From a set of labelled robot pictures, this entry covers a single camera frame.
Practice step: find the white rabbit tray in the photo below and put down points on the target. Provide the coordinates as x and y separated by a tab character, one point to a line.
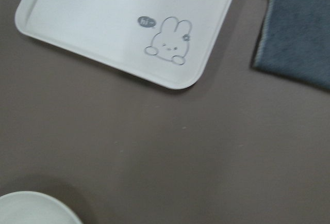
167	42

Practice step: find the grey folded cloth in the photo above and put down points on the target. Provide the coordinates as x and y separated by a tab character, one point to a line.
294	41

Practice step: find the cream round plate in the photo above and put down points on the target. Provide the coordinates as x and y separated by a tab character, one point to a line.
35	207

